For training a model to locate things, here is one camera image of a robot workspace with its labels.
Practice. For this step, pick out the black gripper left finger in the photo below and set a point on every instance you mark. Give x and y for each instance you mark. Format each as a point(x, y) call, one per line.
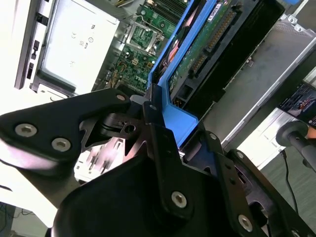
point(49, 123)

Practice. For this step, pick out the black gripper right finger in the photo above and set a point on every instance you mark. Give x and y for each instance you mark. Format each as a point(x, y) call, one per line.
point(232, 187)

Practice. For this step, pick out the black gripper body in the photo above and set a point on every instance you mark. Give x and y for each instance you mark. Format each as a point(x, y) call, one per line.
point(111, 209)

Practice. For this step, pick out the round black handheld tool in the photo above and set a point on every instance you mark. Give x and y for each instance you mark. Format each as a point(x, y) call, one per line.
point(293, 134)

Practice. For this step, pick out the hard disk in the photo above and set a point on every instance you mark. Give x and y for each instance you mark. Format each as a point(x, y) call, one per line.
point(197, 56)

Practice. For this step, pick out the person's hand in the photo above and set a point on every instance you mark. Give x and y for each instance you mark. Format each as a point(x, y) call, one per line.
point(313, 133)

